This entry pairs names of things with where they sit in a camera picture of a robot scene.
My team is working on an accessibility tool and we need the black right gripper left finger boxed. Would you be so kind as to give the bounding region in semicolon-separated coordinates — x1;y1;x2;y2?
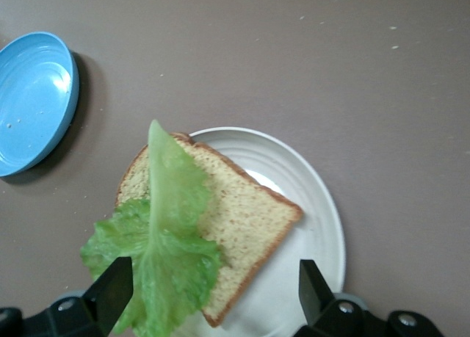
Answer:
0;256;134;337

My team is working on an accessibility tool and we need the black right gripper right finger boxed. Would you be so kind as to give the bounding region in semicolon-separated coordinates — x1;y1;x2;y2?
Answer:
293;258;445;337

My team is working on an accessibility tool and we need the green lettuce leaf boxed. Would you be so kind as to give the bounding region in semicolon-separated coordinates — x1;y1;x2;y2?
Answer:
79;119;223;337

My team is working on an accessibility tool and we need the light brown bread slice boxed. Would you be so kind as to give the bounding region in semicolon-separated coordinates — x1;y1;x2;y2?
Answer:
115;131;305;329

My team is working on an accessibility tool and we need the beige plate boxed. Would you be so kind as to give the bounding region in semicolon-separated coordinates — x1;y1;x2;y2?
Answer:
179;126;347;337

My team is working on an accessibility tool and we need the blue plate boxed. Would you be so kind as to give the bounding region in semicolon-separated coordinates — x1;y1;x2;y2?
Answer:
0;31;80;178

